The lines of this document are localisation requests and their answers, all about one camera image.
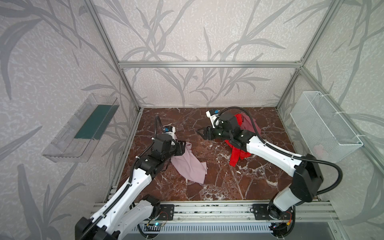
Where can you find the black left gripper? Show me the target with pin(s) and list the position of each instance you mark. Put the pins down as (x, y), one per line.
(181, 147)

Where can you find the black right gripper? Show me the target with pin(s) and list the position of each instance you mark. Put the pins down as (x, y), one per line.
(210, 133)

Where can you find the pale lilac cloth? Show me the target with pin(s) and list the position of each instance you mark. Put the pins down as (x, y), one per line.
(189, 166)

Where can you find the red cloth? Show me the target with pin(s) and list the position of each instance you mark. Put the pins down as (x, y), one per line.
(237, 152)

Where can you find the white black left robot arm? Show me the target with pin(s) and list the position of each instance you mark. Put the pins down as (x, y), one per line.
(118, 217)

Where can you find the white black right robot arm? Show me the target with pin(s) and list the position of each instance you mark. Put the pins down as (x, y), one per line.
(306, 175)

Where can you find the dusty pink ribbed cloth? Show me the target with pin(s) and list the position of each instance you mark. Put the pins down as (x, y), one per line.
(248, 124)

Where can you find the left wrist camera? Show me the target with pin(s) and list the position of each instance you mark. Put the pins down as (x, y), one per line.
(170, 130)

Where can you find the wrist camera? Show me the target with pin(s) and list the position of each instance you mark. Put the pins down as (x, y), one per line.
(213, 115)
(170, 130)

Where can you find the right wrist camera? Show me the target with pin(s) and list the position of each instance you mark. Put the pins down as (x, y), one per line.
(213, 115)

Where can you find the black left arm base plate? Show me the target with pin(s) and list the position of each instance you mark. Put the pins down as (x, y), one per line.
(163, 212)

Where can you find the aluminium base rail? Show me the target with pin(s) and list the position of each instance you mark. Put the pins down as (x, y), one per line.
(243, 212)

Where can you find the aluminium rear horizontal frame bar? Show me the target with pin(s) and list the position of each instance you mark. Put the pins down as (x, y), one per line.
(206, 64)

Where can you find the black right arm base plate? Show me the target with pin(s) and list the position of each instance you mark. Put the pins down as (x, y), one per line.
(261, 212)

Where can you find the clear plastic wall bin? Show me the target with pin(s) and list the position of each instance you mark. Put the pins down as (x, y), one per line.
(78, 139)

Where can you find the aluminium left corner post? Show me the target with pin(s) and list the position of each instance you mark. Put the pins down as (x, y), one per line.
(91, 8)

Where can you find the white wire mesh basket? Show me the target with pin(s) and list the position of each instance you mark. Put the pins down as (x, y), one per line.
(327, 134)

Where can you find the aluminium corner frame post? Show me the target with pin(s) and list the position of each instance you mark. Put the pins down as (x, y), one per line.
(327, 19)

